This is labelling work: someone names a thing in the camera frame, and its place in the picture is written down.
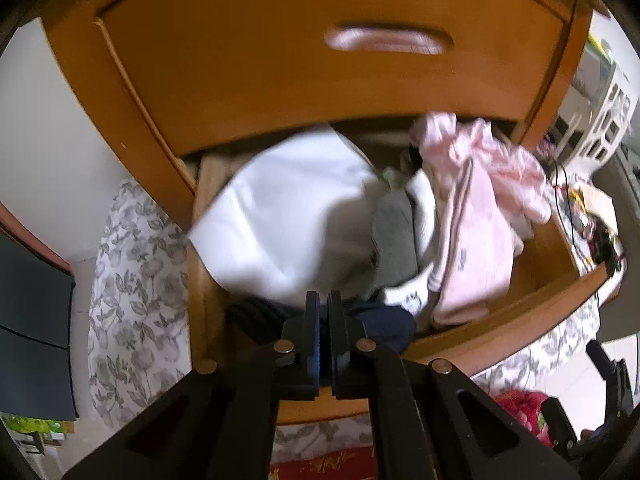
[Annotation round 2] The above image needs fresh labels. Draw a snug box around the green packet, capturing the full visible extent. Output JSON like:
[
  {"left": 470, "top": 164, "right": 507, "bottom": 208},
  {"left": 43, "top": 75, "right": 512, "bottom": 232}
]
[{"left": 0, "top": 411, "right": 76, "bottom": 456}]

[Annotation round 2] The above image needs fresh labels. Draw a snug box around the white knit cloth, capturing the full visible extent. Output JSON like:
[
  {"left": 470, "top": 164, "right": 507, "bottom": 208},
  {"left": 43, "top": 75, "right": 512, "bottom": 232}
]
[{"left": 405, "top": 169, "right": 443, "bottom": 281}]

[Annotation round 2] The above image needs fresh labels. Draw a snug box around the black cable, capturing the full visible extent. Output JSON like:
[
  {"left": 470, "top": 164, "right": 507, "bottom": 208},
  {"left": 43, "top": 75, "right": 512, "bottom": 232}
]
[{"left": 549, "top": 157, "right": 601, "bottom": 281}]

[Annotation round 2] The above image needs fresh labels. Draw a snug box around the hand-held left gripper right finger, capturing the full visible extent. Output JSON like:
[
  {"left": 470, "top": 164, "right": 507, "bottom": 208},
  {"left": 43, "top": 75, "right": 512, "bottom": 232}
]
[{"left": 322, "top": 291, "right": 583, "bottom": 480}]

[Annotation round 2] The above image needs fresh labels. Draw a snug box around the pale printed box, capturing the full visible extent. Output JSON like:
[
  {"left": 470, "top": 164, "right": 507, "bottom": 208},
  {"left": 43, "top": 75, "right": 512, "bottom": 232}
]
[{"left": 570, "top": 35, "right": 618, "bottom": 108}]

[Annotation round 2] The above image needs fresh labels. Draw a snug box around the dark cloth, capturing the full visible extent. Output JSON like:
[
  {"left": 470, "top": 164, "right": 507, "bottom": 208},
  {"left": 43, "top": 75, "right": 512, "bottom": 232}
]
[{"left": 226, "top": 296, "right": 306, "bottom": 348}]

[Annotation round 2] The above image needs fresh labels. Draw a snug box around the grey sock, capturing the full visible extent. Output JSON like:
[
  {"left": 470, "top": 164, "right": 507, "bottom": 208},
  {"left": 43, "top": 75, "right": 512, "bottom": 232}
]
[{"left": 371, "top": 192, "right": 422, "bottom": 288}]

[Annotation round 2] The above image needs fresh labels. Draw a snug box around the black hair accessory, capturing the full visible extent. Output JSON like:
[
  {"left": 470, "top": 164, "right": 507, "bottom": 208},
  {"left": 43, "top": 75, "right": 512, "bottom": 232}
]
[{"left": 590, "top": 227, "right": 621, "bottom": 276}]

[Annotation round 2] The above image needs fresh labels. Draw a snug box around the white lattice shelf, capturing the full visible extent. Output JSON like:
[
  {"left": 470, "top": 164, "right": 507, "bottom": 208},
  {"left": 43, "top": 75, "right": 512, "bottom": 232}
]
[{"left": 550, "top": 62, "right": 637, "bottom": 167}]

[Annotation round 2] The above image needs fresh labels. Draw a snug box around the white sock with cartoon print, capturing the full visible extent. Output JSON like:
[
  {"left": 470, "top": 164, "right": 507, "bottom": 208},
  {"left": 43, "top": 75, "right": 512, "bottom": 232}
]
[{"left": 380, "top": 267, "right": 433, "bottom": 322}]

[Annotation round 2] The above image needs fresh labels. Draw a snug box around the closed wooden drawer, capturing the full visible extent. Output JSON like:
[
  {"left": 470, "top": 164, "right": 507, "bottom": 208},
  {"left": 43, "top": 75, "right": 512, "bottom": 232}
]
[{"left": 94, "top": 0, "right": 577, "bottom": 158}]

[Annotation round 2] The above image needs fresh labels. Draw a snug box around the red floral blanket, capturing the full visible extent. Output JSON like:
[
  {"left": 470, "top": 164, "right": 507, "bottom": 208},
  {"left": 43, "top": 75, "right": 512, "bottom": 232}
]
[{"left": 270, "top": 391, "right": 557, "bottom": 480}]

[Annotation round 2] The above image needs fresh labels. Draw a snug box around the pale pink garment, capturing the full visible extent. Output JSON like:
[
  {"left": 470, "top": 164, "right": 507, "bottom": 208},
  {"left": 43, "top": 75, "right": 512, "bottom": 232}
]
[{"left": 409, "top": 112, "right": 552, "bottom": 330}]

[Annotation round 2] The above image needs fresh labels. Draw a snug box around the grey floral mat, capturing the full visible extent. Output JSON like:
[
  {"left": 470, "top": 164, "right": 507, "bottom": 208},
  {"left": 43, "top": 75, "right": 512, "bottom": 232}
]
[{"left": 87, "top": 179, "right": 601, "bottom": 461}]

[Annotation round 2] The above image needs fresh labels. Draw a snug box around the large white garment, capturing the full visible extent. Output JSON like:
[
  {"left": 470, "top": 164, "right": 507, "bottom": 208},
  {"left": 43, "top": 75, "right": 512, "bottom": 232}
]
[{"left": 187, "top": 126, "right": 398, "bottom": 306}]

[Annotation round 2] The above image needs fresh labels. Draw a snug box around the wooden nightstand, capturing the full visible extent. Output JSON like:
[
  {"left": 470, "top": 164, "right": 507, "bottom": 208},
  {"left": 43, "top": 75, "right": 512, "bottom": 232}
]
[{"left": 40, "top": 0, "right": 626, "bottom": 428}]

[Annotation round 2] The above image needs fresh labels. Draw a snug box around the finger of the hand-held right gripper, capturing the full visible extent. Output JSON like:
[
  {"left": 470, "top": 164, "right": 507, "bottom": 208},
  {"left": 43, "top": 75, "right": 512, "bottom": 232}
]
[
  {"left": 541, "top": 396, "right": 582, "bottom": 457},
  {"left": 585, "top": 340, "right": 635, "bottom": 413}
]

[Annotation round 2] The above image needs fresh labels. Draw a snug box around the wooden drawer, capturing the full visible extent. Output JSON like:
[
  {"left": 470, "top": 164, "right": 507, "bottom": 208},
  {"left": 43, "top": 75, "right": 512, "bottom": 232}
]
[
  {"left": 185, "top": 120, "right": 625, "bottom": 428},
  {"left": 94, "top": 0, "right": 577, "bottom": 158}
]

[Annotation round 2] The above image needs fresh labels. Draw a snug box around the crumpled beige paper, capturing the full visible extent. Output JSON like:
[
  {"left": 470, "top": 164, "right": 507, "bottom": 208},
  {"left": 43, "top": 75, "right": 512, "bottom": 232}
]
[{"left": 570, "top": 182, "right": 617, "bottom": 226}]

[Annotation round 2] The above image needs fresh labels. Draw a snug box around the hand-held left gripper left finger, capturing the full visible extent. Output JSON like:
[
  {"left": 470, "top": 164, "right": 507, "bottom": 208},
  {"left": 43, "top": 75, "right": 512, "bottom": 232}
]
[{"left": 62, "top": 291, "right": 322, "bottom": 480}]

